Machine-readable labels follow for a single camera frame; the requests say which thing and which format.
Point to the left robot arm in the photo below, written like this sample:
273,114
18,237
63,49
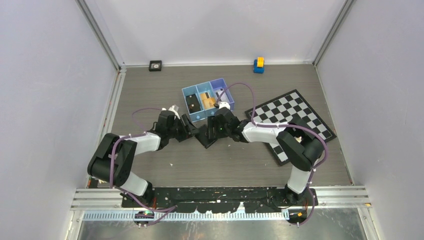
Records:
113,159

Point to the black card in tray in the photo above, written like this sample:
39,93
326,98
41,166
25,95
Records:
193,104

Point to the three-compartment blue purple tray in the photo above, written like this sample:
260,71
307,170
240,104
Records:
211,87

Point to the orange card in tray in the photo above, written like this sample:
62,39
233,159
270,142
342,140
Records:
207,100

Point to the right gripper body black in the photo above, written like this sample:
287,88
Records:
222,131

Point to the small black square box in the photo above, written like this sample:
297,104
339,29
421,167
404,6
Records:
155,66

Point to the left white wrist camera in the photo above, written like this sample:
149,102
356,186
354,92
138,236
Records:
174,108

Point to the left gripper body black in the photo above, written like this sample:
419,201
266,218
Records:
178,131

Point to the white card in tray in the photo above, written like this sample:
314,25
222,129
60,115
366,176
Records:
223,96

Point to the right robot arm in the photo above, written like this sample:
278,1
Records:
303,147

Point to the blue yellow toy block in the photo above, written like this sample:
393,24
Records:
259,65

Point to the black white checkerboard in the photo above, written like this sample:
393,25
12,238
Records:
287,106

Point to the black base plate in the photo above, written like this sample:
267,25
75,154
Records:
220,200

